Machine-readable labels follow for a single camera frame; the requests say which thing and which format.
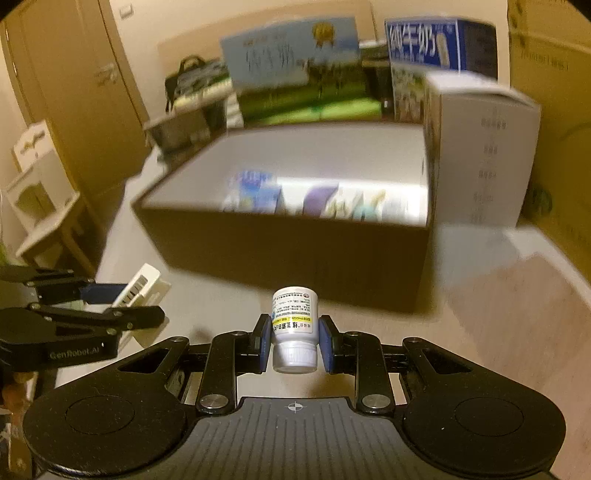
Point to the purple bottle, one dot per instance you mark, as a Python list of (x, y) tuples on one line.
[(318, 201)]

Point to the beige brown mat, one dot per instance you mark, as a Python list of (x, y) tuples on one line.
[(517, 314)]

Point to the white pill bottle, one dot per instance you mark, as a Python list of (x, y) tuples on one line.
[(295, 323)]

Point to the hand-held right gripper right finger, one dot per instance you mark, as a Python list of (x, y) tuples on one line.
[(327, 344)]

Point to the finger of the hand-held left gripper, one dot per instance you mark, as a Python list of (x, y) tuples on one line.
[(104, 291), (138, 316)]

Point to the white light switch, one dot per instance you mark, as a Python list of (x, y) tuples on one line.
[(126, 10)]

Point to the blue white medicine box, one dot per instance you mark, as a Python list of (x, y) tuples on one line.
[(254, 194)]

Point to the large brown cardboard box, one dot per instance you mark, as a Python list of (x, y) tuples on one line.
[(554, 92)]

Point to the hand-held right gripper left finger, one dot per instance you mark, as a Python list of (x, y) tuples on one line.
[(264, 344)]

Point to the wooden door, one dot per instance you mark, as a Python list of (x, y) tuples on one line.
[(69, 101)]

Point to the white cardboard box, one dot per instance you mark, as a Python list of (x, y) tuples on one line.
[(485, 152)]

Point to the green cow print milk carton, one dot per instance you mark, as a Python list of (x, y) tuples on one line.
[(286, 64)]

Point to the dark food tray box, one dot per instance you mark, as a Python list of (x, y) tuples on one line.
[(184, 134)]

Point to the white wooden chair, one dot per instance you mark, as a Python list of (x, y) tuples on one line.
[(41, 221)]

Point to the white ribbed plastic box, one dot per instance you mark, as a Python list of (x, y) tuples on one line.
[(138, 284)]

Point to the blue milk carton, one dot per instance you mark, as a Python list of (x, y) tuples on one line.
[(425, 46)]

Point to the black laptop bag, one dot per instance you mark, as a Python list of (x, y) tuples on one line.
[(178, 83)]

